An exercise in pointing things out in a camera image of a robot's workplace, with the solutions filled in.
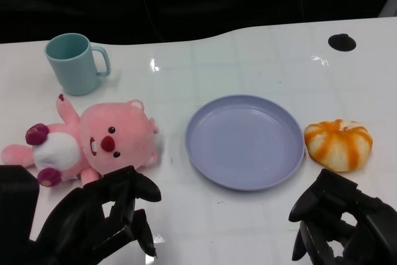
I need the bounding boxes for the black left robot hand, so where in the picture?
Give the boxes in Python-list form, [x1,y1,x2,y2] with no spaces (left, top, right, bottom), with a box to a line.
[30,165,163,265]

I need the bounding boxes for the teal plastic mug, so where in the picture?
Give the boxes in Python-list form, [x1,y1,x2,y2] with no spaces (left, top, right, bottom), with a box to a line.
[44,32,112,97]

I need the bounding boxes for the lavender plastic plate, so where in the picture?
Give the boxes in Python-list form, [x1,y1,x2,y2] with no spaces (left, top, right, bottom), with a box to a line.
[185,94,306,192]

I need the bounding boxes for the black round table grommet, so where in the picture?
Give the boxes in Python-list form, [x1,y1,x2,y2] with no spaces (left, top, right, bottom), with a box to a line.
[328,33,357,52]

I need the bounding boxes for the pink plush beaver doll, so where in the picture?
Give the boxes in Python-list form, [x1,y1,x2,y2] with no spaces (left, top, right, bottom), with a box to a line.
[0,93,160,188]

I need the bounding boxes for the orange striped white bun toy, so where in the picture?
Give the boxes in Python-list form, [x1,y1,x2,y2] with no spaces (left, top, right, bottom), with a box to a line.
[303,119,373,173]

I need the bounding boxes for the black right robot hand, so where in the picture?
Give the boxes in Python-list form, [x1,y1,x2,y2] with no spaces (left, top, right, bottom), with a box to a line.
[288,168,397,265]

